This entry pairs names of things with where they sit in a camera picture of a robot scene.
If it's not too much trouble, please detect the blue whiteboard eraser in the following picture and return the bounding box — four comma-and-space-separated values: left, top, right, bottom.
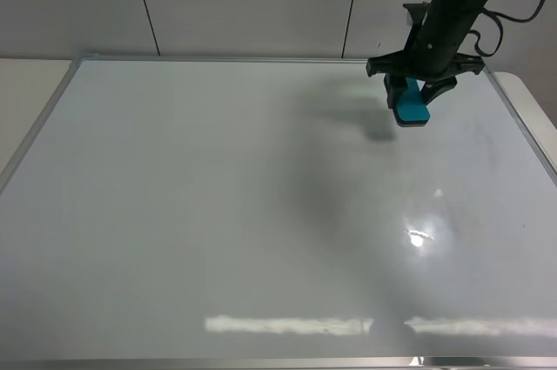
390, 77, 430, 127

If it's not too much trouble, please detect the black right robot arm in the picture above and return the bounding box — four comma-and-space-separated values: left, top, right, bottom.
366, 0, 503, 109

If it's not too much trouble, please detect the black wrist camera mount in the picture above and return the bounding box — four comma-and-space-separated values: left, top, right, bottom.
403, 2, 430, 27

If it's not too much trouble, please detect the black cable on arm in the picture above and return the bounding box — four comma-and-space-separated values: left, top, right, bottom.
472, 0, 552, 57

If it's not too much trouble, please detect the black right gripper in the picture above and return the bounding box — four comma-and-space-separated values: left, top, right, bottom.
366, 26, 485, 109

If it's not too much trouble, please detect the white whiteboard with aluminium frame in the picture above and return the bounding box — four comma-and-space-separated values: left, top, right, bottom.
1, 57, 556, 369

